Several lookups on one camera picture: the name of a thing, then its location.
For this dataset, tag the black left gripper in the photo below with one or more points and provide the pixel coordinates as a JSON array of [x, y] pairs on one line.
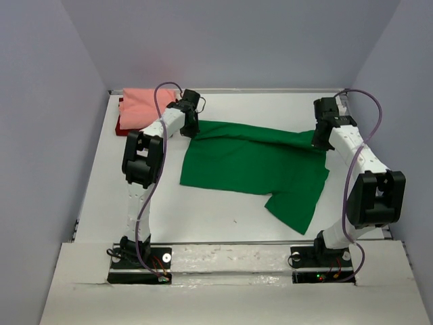
[[191, 133]]

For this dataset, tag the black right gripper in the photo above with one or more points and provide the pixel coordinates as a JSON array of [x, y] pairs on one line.
[[317, 143]]

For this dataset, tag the green t-shirt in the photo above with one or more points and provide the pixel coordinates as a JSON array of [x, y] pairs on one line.
[[260, 161]]

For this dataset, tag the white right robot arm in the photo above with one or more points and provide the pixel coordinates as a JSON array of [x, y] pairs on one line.
[[373, 193]]

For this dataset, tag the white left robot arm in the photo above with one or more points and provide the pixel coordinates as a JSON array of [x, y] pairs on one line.
[[142, 165]]

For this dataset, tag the pink folded t-shirt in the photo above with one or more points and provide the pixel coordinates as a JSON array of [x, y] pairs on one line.
[[137, 109]]

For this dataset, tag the dark red folded t-shirt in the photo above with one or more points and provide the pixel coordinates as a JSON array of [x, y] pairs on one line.
[[121, 130]]

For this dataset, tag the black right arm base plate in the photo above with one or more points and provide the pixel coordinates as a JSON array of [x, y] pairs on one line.
[[309, 267]]

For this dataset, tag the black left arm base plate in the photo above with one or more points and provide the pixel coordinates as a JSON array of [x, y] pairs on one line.
[[125, 268]]

